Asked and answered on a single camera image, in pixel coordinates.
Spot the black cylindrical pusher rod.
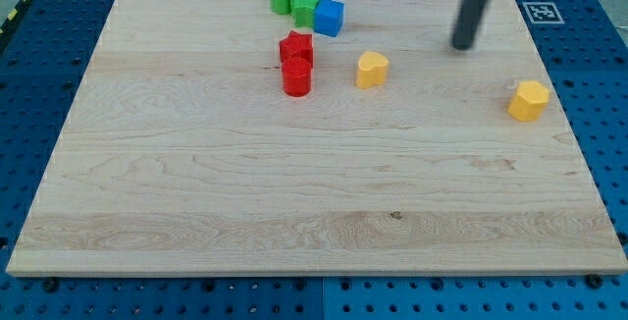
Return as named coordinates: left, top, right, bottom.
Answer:
left=451, top=0, right=488, bottom=51

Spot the white fiducial marker tag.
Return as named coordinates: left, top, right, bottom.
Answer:
left=523, top=1, right=564, bottom=25

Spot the blue cube block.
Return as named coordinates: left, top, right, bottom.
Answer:
left=313, top=0, right=344, bottom=37

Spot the red cylinder block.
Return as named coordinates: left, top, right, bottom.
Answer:
left=282, top=57, right=312, bottom=97

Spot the light wooden board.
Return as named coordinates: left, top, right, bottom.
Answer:
left=7, top=0, right=627, bottom=278

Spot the green star block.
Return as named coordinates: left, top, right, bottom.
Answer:
left=290, top=0, right=321, bottom=28

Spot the red star block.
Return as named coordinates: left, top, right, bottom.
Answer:
left=279, top=30, right=314, bottom=67

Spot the yellow heart block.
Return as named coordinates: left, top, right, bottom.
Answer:
left=356, top=51, right=390, bottom=89

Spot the yellow hexagon block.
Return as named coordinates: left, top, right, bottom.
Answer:
left=506, top=80, right=550, bottom=122

